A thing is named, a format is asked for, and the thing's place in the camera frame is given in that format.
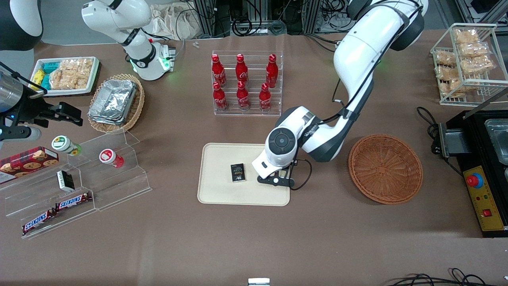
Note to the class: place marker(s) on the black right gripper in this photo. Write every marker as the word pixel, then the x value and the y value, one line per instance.
pixel 32 109

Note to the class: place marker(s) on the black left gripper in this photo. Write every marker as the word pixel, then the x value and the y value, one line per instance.
pixel 293 163

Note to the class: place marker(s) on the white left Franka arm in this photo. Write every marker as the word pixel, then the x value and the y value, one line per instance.
pixel 357 47

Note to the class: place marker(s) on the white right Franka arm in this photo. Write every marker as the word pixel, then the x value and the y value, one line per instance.
pixel 119 16

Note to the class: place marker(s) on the white rectangular snack tray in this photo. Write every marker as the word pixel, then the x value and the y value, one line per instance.
pixel 63 92

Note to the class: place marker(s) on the beige plastic tray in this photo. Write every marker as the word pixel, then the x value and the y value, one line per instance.
pixel 222 159

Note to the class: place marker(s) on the light oval wicker basket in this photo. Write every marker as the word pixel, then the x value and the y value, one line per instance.
pixel 137 107

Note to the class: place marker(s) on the brown wicker basket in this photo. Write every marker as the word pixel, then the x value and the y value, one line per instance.
pixel 385 169

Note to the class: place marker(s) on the green lid yogurt cup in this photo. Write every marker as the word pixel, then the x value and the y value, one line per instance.
pixel 63 143

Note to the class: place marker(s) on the clear rice cracker bag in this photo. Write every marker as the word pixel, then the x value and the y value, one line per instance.
pixel 61 79
pixel 81 71

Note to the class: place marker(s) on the teal snack packet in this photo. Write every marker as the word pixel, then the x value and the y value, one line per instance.
pixel 50 67
pixel 46 82

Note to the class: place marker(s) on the stack of foil trays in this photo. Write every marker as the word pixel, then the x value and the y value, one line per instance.
pixel 113 101

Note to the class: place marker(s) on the yellow snack packet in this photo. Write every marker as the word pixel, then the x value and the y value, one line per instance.
pixel 37 77

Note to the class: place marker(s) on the small black snack box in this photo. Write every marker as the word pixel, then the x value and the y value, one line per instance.
pixel 238 173

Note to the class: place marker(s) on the red lid yogurt cup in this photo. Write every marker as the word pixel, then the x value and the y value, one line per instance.
pixel 109 157

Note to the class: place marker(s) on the red cookie box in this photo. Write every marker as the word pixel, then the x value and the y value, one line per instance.
pixel 27 161

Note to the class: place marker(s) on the clear acrylic bottle rack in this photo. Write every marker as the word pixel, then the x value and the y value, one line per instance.
pixel 254 113

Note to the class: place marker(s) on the small black white box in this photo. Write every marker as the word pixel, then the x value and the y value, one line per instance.
pixel 65 180

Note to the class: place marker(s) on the red cola bottle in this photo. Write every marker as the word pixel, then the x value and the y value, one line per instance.
pixel 219 99
pixel 243 98
pixel 272 73
pixel 218 71
pixel 241 71
pixel 265 100

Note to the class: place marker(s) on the Snickers chocolate bar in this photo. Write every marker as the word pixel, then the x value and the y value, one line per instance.
pixel 73 201
pixel 37 221

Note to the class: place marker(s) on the clear acrylic stepped shelf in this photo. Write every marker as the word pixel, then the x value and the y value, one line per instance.
pixel 119 190

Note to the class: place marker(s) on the white silver device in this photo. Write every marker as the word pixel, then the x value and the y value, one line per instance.
pixel 258 282

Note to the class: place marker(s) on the beige cloth bag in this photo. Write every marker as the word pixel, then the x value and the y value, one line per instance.
pixel 174 22

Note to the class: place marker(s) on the black side appliance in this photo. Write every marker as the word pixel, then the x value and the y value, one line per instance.
pixel 456 139

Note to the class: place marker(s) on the fried snack bag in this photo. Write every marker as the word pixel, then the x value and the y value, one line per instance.
pixel 445 58
pixel 473 49
pixel 477 64
pixel 466 36
pixel 451 87
pixel 448 72

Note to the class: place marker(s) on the red emergency stop button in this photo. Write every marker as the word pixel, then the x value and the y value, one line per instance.
pixel 474 180

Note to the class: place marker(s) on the yellow control box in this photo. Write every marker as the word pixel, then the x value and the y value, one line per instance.
pixel 486 202

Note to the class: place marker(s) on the steel pan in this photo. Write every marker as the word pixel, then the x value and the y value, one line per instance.
pixel 498 139

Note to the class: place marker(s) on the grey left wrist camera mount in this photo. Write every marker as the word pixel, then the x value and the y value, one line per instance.
pixel 276 181

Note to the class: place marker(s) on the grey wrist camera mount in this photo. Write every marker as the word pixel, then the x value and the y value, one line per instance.
pixel 20 134
pixel 276 181

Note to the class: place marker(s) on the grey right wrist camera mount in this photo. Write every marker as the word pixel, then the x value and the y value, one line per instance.
pixel 20 134

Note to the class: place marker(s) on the aluminium equipment frame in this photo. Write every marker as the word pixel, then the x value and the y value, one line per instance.
pixel 208 18

